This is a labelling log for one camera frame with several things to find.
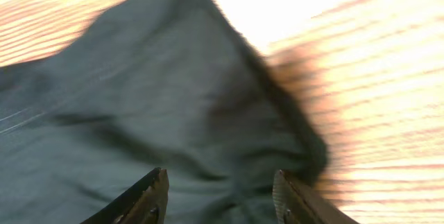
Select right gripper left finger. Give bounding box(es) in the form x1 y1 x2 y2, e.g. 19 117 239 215
81 168 169 224

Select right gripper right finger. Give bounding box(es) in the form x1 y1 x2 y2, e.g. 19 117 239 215
272 170 359 224

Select black shorts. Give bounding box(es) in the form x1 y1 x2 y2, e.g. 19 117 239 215
1 0 327 223

